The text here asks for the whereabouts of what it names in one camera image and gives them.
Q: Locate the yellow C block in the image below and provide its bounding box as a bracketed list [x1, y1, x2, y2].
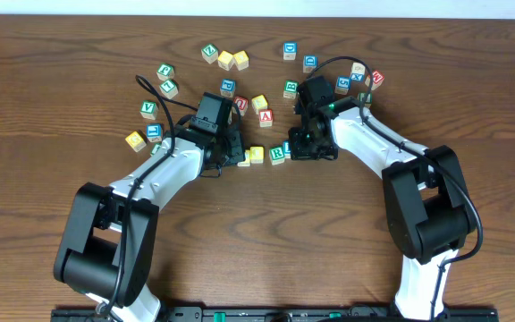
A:
[237, 149, 251, 167]

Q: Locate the blue l block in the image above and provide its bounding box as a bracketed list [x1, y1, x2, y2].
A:
[146, 123, 163, 142]
[283, 140, 291, 159]

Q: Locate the yellow O block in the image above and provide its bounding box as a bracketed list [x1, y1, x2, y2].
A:
[249, 146, 265, 164]

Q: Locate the green R block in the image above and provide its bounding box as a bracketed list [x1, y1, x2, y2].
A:
[269, 146, 285, 165]

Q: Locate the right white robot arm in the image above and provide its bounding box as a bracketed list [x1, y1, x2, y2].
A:
[289, 97, 483, 320]

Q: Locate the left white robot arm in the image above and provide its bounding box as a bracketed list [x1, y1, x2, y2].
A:
[54, 126, 245, 321]

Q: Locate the red U block left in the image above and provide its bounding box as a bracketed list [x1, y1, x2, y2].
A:
[233, 96, 249, 116]

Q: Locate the red A block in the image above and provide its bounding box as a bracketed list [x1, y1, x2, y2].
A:
[258, 109, 274, 128]

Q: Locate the yellow block by A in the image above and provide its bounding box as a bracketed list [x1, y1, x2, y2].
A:
[251, 95, 268, 114]

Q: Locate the blue P block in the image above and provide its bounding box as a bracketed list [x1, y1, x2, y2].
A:
[220, 79, 236, 97]

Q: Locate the green B block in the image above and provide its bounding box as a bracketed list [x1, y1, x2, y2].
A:
[283, 80, 299, 99]

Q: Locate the blue 5 block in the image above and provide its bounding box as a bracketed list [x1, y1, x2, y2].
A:
[334, 76, 351, 95]

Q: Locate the green block under gripper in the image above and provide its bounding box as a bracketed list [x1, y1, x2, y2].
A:
[357, 92, 373, 108]

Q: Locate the green 4 block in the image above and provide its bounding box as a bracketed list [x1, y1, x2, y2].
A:
[150, 142, 161, 156]

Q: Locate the blue d block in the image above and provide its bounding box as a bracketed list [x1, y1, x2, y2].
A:
[283, 42, 297, 61]
[303, 55, 317, 73]

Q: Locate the green 7 block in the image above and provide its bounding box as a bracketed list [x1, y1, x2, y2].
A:
[160, 79, 179, 99]

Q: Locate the blue X block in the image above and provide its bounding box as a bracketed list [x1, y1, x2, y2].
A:
[350, 62, 366, 82]

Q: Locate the yellow block top left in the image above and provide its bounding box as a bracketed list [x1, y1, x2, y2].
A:
[217, 50, 234, 71]

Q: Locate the green V block left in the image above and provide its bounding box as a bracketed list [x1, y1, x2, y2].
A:
[139, 100, 158, 120]

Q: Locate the yellow block top right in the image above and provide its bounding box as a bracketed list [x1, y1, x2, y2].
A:
[233, 50, 249, 71]

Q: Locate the red M block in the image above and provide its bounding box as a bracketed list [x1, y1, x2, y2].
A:
[365, 70, 384, 90]

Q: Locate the blue D block top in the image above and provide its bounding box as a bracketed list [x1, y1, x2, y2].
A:
[283, 42, 297, 61]

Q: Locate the yellow G block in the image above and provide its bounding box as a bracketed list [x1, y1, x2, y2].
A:
[125, 131, 147, 152]

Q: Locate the green Z block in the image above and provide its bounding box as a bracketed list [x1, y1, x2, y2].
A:
[201, 44, 219, 64]

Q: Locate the green J block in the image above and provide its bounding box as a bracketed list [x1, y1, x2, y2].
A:
[156, 64, 175, 81]

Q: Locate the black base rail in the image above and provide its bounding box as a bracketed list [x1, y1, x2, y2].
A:
[50, 303, 500, 322]

